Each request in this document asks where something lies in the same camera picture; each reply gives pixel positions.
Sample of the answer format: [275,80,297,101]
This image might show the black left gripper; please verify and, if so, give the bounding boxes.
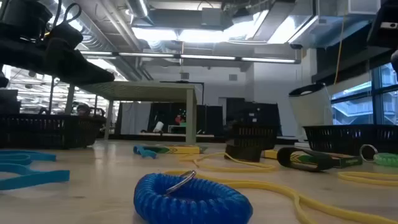
[0,37,116,85]

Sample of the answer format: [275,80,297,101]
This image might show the blue rubber band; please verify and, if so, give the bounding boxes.
[0,163,71,191]
[0,150,57,166]
[132,144,159,160]

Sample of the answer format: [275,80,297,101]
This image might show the yellow green crayon box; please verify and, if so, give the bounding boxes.
[154,145,208,155]
[263,149,364,169]

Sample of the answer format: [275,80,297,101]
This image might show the blue coil keychain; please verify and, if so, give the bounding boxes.
[133,169,254,224]

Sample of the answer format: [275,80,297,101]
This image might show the yellow rubber band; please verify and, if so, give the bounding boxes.
[164,169,398,224]
[179,151,278,174]
[338,170,398,187]

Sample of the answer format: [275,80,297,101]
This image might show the black rubber band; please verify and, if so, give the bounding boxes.
[275,146,335,173]

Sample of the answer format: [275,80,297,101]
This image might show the green coil keychain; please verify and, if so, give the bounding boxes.
[359,143,398,168]

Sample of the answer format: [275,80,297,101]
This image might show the green mesh metal shelf riser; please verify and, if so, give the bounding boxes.
[64,80,198,146]

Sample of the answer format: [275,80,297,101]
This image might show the large black plastic basket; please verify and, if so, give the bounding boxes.
[0,113,106,149]

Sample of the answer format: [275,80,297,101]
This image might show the white curtain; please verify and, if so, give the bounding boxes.
[120,101,152,135]

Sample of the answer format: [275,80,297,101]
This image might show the long ceiling light bar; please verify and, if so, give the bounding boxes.
[79,50,302,65]

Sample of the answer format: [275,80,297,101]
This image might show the black partition curtain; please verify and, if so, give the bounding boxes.
[148,102,224,135]

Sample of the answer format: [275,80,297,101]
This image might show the grey ceiling ventilation unit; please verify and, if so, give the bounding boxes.
[201,7,223,27]

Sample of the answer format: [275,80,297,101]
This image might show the black cabinet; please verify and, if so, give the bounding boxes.
[226,98,282,136]

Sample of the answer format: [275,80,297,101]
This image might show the small black plastic basket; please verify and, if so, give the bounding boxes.
[231,124,279,151]

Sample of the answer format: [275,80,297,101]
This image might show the white cup black rim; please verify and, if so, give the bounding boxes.
[288,82,334,147]

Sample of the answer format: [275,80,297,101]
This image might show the medium black plastic basket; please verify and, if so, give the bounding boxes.
[303,124,398,156]

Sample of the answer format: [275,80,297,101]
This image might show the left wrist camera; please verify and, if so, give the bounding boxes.
[46,22,84,49]

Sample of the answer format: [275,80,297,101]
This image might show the silver round air duct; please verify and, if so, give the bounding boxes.
[124,0,155,26]

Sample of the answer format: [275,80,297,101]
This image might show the yellow hanging cable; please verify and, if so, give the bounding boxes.
[333,0,348,85]

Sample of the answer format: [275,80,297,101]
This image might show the black window frame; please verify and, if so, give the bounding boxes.
[329,62,398,125]

